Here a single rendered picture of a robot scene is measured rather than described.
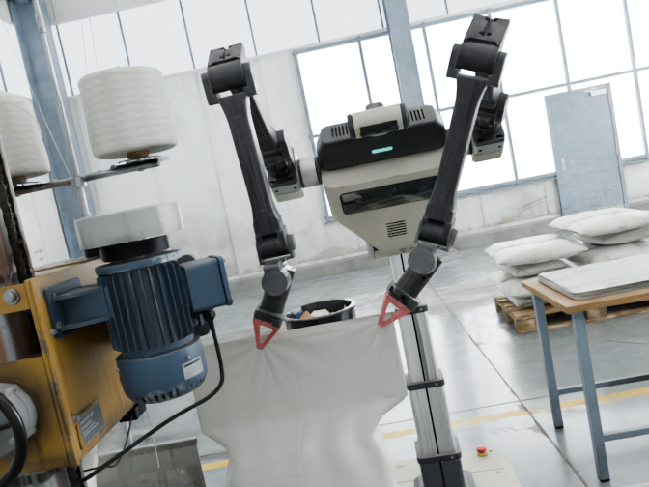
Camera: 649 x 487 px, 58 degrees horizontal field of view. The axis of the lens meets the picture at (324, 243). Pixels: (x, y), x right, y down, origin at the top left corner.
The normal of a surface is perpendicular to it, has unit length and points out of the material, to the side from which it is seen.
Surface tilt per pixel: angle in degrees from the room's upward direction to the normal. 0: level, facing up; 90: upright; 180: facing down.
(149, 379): 91
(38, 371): 90
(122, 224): 90
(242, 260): 90
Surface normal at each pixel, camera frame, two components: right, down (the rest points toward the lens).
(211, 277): 0.36, 0.02
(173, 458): -0.04, 0.11
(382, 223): 0.06, 0.71
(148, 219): 0.64, -0.04
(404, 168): -0.21, -0.68
